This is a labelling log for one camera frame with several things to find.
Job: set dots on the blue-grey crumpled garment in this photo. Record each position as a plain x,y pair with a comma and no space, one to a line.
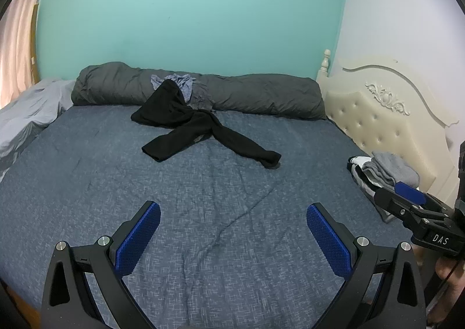
183,82

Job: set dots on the dark grey crumpled garment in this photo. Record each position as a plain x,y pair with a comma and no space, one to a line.
199,98

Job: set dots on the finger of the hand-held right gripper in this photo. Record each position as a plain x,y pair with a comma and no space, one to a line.
410,192
394,205

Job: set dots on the person's right hand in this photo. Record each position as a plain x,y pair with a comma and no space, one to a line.
454,289

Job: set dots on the pink curtain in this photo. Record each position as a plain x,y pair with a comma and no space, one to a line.
18,42

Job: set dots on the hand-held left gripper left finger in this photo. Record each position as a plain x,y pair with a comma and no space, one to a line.
140,238

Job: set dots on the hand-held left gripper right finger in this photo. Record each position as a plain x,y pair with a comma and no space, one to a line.
328,238

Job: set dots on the blue patterned bed cover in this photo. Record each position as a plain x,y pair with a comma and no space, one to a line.
109,169

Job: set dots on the light grey bed sheet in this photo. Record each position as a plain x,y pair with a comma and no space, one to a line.
29,111

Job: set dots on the black white striped garment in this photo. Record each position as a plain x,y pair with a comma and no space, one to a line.
363,183

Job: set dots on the wooden window frame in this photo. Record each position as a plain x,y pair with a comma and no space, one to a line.
34,42

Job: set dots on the dark grey rolled duvet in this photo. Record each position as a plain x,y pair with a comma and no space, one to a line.
109,85

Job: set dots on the black pants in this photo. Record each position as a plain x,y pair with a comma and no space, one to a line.
174,111

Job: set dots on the cream tufted headboard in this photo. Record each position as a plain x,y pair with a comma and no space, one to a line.
381,125

